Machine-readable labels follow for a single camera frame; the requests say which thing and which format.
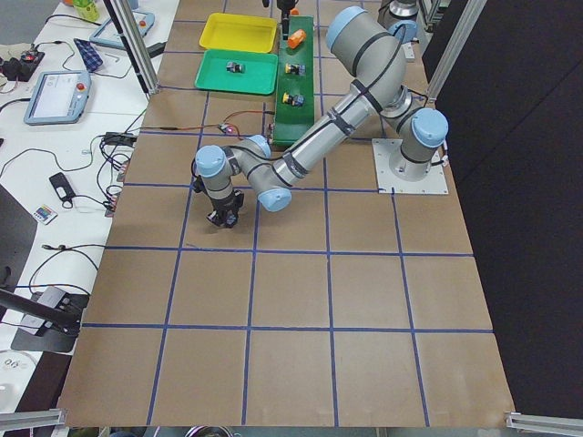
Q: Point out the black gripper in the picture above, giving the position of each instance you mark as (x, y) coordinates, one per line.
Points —
(284, 6)
(224, 208)

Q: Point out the orange cylinder marked 4680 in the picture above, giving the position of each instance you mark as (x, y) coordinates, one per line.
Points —
(296, 38)

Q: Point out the green push button switch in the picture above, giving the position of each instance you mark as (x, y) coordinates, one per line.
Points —
(235, 68)

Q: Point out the yellow push button switch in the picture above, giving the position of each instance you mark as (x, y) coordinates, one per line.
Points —
(292, 100)

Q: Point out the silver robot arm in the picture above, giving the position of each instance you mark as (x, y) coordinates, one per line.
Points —
(397, 17)
(374, 58)

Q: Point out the yellow plastic tray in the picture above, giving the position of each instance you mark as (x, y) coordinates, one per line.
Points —
(247, 33)

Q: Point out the green plastic tray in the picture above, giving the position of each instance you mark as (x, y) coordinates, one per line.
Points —
(258, 79)

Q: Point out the green conveyor belt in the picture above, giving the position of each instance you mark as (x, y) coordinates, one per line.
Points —
(290, 123)

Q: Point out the small controller circuit board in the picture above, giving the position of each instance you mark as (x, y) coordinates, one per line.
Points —
(228, 129)

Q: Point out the blue plaid cloth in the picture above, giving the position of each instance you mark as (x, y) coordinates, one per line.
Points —
(90, 57)

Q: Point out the aluminium frame post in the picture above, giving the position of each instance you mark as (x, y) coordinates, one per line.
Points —
(124, 21)

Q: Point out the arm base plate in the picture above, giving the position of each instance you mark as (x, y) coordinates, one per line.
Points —
(395, 174)

